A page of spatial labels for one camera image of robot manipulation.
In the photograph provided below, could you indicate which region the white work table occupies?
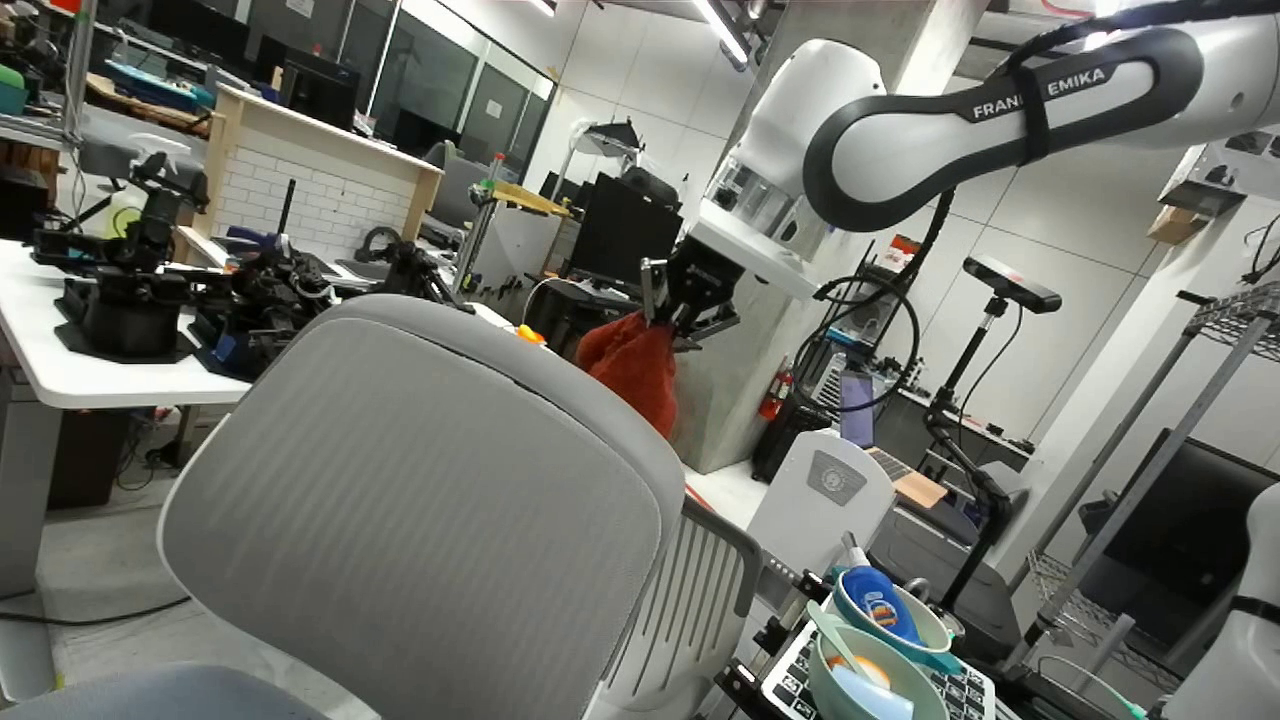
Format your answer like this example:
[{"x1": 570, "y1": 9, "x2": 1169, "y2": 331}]
[{"x1": 0, "y1": 236, "x2": 260, "y2": 605}]

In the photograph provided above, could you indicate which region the gray office chair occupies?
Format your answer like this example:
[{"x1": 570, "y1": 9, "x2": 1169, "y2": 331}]
[
  {"x1": 0, "y1": 290, "x2": 690, "y2": 720},
  {"x1": 583, "y1": 493, "x2": 769, "y2": 720}
]

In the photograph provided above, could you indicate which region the black stereo camera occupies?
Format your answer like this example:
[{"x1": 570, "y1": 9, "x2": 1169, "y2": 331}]
[{"x1": 960, "y1": 250, "x2": 1067, "y2": 321}]

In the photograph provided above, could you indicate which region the white plastic container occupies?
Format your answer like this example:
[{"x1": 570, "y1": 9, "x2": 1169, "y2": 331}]
[{"x1": 743, "y1": 425, "x2": 900, "y2": 581}]

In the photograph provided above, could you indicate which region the red terry towel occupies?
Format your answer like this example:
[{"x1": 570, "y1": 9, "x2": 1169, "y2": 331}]
[{"x1": 570, "y1": 312, "x2": 684, "y2": 445}]

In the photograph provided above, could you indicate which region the purple bottle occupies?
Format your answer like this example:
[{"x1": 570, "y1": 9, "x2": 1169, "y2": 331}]
[{"x1": 833, "y1": 363, "x2": 881, "y2": 451}]

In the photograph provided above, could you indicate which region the red fire extinguisher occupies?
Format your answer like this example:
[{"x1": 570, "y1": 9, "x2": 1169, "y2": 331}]
[{"x1": 757, "y1": 363, "x2": 799, "y2": 432}]

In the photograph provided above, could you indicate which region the black camera stand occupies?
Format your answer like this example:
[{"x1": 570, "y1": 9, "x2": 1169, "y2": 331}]
[{"x1": 924, "y1": 294, "x2": 1023, "y2": 620}]

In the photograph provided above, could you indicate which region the white brick pattern box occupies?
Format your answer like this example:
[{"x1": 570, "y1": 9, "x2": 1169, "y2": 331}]
[{"x1": 195, "y1": 84, "x2": 448, "y2": 271}]

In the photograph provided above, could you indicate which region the small teal bowl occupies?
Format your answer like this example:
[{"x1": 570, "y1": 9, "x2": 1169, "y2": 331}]
[{"x1": 799, "y1": 620, "x2": 950, "y2": 720}]

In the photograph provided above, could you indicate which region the large teal white bowl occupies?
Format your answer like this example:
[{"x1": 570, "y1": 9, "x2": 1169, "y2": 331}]
[{"x1": 833, "y1": 565, "x2": 960, "y2": 658}]

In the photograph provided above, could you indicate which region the ceiling light strip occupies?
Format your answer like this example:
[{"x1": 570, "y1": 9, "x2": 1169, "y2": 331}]
[{"x1": 684, "y1": 0, "x2": 753, "y2": 73}]

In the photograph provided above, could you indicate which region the pale blue block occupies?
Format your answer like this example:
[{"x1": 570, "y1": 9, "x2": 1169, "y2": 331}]
[{"x1": 827, "y1": 658, "x2": 900, "y2": 720}]

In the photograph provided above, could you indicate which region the black equipment pile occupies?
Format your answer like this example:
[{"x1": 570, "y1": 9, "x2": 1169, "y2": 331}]
[{"x1": 185, "y1": 236, "x2": 345, "y2": 383}]

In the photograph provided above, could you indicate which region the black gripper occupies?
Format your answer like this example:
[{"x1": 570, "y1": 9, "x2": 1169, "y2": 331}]
[{"x1": 648, "y1": 236, "x2": 747, "y2": 350}]

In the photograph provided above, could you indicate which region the white cart yellow top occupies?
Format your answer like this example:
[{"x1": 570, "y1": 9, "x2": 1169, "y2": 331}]
[{"x1": 455, "y1": 176, "x2": 587, "y2": 323}]

